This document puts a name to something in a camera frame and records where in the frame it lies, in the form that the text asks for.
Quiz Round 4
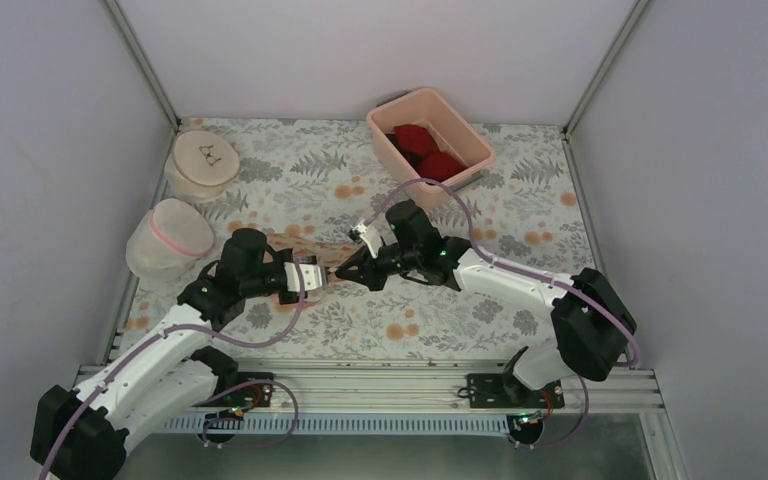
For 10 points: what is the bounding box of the aluminium frame post right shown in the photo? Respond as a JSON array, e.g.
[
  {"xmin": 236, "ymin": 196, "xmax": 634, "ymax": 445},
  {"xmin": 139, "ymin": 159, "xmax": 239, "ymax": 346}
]
[{"xmin": 563, "ymin": 0, "xmax": 651, "ymax": 139}]

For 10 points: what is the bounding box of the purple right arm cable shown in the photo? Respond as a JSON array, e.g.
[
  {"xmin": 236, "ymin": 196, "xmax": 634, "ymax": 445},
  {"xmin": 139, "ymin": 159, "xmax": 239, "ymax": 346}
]
[{"xmin": 364, "ymin": 177, "xmax": 644, "ymax": 452}]

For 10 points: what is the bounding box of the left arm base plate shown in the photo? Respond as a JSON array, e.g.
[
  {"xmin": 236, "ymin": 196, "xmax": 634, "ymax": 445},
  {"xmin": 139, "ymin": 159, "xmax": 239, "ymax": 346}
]
[{"xmin": 196, "ymin": 371, "xmax": 275, "ymax": 409}]

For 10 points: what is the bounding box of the floral patterned table mat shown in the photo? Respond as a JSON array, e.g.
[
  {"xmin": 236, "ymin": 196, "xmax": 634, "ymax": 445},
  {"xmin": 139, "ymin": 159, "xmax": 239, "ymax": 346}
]
[{"xmin": 122, "ymin": 119, "xmax": 604, "ymax": 363}]

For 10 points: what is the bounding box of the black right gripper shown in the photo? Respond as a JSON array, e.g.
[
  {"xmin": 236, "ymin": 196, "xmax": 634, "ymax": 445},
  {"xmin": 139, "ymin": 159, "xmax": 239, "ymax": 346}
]
[{"xmin": 336, "ymin": 243, "xmax": 421, "ymax": 292}]

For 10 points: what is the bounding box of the floral peach mesh laundry bag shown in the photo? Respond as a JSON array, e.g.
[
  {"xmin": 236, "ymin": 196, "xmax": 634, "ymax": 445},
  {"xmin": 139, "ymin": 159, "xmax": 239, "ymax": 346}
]
[{"xmin": 267, "ymin": 233, "xmax": 358, "ymax": 308}]

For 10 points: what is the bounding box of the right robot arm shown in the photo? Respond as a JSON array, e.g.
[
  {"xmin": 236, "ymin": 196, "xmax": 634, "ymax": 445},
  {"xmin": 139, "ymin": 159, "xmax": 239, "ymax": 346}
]
[{"xmin": 335, "ymin": 200, "xmax": 636, "ymax": 407}]

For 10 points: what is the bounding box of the aluminium front rail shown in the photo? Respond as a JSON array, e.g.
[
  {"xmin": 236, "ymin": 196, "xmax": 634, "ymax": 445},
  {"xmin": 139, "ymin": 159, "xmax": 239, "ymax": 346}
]
[{"xmin": 65, "ymin": 360, "xmax": 667, "ymax": 415}]

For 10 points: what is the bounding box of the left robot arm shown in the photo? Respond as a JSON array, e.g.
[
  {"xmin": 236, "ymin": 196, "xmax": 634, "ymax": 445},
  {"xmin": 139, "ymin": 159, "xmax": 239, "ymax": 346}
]
[{"xmin": 30, "ymin": 228, "xmax": 327, "ymax": 479}]

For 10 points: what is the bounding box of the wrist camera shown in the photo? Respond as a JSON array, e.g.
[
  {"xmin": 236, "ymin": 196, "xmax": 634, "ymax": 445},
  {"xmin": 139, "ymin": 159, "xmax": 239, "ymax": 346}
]
[
  {"xmin": 348, "ymin": 218, "xmax": 384, "ymax": 259},
  {"xmin": 285, "ymin": 262, "xmax": 328, "ymax": 293}
]

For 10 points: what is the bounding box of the aluminium frame post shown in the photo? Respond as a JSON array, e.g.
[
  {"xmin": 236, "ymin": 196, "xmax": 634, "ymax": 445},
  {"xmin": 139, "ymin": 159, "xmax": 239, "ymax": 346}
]
[
  {"xmin": 100, "ymin": 0, "xmax": 181, "ymax": 131},
  {"xmin": 563, "ymin": 0, "xmax": 651, "ymax": 139}
]

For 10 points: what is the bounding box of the red bra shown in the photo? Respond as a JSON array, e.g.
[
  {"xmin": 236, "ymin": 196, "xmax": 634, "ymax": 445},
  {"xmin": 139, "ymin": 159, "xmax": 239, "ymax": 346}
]
[{"xmin": 386, "ymin": 124, "xmax": 466, "ymax": 182}]

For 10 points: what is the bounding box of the aluminium frame post left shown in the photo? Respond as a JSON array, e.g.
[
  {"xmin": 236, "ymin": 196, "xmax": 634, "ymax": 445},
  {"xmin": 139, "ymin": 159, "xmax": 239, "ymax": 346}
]
[{"xmin": 100, "ymin": 0, "xmax": 181, "ymax": 131}]

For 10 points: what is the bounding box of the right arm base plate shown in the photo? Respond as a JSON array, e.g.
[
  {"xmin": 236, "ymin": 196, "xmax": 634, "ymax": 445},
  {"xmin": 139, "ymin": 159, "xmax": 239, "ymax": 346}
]
[{"xmin": 456, "ymin": 373, "xmax": 566, "ymax": 409}]

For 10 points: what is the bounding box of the beige round mesh laundry bag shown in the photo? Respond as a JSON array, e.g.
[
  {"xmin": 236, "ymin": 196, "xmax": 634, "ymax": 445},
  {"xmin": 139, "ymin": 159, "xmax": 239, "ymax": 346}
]
[{"xmin": 164, "ymin": 130, "xmax": 241, "ymax": 202}]

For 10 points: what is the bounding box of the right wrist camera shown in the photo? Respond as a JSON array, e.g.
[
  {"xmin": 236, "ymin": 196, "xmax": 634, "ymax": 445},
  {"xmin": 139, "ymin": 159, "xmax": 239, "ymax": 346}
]
[{"xmin": 348, "ymin": 218, "xmax": 384, "ymax": 259}]

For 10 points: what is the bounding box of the pink plastic bin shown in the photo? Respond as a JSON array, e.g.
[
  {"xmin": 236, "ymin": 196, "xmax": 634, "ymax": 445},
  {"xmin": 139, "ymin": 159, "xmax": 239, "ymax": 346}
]
[{"xmin": 366, "ymin": 87, "xmax": 496, "ymax": 211}]

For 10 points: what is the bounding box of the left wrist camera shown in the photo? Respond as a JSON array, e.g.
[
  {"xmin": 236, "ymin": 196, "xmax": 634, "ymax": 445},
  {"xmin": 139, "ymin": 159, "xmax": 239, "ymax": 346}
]
[{"xmin": 285, "ymin": 262, "xmax": 328, "ymax": 293}]

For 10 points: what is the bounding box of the white pink-trimmed mesh laundry bag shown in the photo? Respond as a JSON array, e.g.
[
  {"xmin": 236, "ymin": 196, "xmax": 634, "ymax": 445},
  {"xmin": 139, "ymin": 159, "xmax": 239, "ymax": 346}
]
[{"xmin": 125, "ymin": 198, "xmax": 215, "ymax": 281}]

